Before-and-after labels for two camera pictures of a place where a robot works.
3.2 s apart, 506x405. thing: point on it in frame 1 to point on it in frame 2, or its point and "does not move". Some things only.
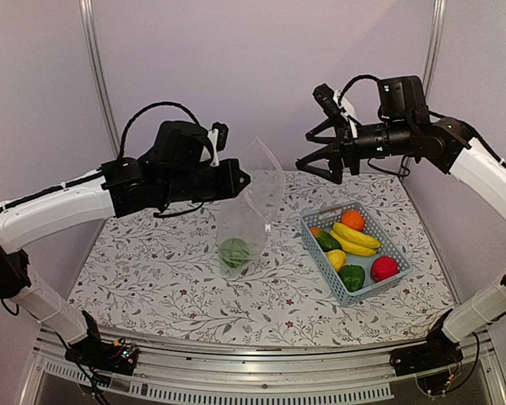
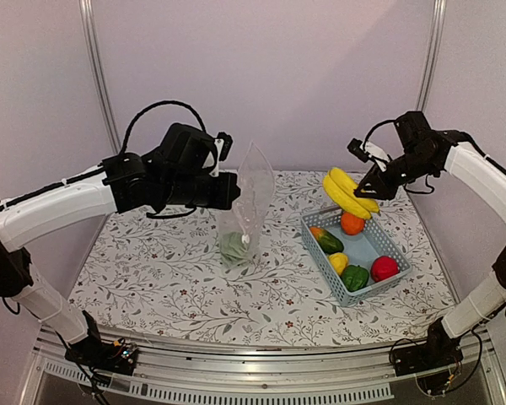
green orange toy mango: (325, 240) does not move
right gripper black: (342, 142) to (376, 176)
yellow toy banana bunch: (353, 243) to (341, 189)
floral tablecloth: (159, 277) does not move
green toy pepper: (352, 277) does not move
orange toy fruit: (353, 219) does not move
